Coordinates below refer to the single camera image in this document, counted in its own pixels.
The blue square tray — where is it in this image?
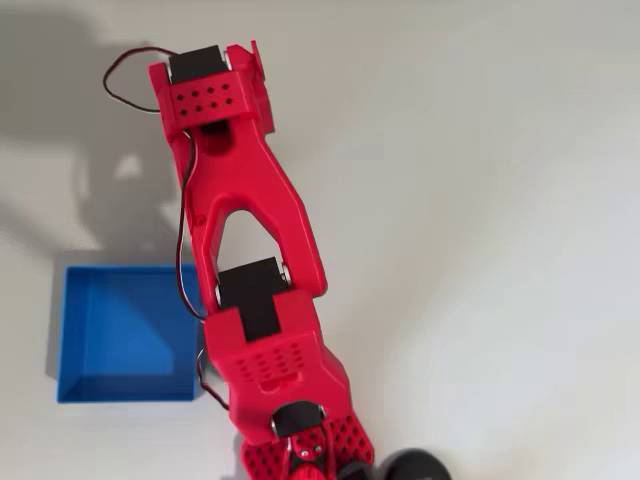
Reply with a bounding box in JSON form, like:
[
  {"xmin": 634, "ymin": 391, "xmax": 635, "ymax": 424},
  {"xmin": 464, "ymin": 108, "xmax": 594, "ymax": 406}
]
[{"xmin": 55, "ymin": 263, "xmax": 206, "ymax": 404}]

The black round object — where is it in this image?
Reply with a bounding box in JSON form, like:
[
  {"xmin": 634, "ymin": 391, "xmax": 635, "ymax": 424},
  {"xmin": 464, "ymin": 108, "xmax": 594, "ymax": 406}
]
[{"xmin": 379, "ymin": 448, "xmax": 454, "ymax": 480}]

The red black servo cable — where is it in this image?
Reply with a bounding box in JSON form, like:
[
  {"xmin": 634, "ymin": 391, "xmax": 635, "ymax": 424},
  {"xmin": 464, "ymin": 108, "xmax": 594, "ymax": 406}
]
[
  {"xmin": 196, "ymin": 347, "xmax": 231, "ymax": 411},
  {"xmin": 103, "ymin": 46, "xmax": 171, "ymax": 115},
  {"xmin": 174, "ymin": 130, "xmax": 207, "ymax": 321}
]

